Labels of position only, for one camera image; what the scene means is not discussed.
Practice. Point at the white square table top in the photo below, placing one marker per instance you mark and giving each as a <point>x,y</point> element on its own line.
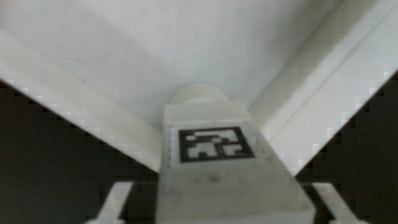
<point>98,55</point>

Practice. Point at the white table leg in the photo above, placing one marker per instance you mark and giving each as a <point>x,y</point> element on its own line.
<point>226,184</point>

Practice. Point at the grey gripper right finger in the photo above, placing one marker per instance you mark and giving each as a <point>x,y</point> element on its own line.
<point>336,205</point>

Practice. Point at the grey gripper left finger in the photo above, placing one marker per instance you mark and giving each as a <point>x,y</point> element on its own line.
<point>108,215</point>

